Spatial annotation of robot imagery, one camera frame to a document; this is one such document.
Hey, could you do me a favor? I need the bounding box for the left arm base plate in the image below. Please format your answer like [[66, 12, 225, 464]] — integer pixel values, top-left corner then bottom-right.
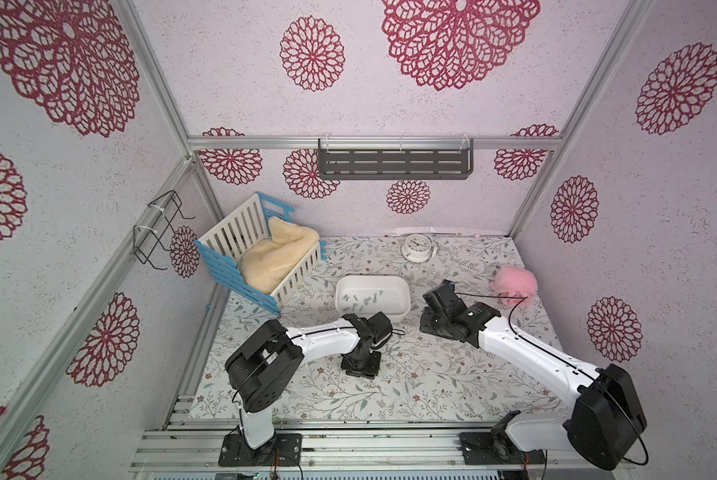
[[218, 433, 304, 467]]

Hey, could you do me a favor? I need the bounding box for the grey wall shelf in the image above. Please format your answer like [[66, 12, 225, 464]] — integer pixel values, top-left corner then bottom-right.
[[316, 139, 474, 181]]

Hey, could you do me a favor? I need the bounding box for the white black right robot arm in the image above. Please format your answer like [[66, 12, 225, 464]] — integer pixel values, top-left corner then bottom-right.
[[421, 280, 647, 471]]

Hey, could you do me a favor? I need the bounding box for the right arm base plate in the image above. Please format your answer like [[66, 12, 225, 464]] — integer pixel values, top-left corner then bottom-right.
[[459, 410, 547, 466]]

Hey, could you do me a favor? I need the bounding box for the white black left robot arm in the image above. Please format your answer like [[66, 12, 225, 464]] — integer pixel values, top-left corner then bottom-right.
[[224, 312, 394, 451]]

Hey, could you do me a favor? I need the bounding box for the black wire wall rack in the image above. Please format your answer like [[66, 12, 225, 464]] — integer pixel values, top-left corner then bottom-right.
[[132, 189, 194, 271]]

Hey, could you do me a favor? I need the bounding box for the cream plush cloth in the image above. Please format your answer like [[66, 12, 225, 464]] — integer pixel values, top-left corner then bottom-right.
[[240, 217, 320, 295]]

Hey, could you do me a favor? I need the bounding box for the white storage box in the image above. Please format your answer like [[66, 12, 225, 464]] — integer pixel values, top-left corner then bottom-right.
[[334, 275, 412, 322]]

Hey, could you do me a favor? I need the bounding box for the pink plush toy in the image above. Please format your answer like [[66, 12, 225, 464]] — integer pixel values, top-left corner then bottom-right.
[[490, 265, 539, 307]]

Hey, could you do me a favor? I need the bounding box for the blue white slatted crate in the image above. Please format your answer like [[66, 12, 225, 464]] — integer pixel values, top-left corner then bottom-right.
[[194, 192, 324, 317]]

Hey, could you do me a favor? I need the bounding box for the aluminium front rail frame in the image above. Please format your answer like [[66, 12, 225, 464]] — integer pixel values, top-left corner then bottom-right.
[[128, 395, 638, 479]]

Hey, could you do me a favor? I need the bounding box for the white alarm clock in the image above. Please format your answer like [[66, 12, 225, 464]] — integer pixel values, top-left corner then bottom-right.
[[401, 233, 439, 264]]

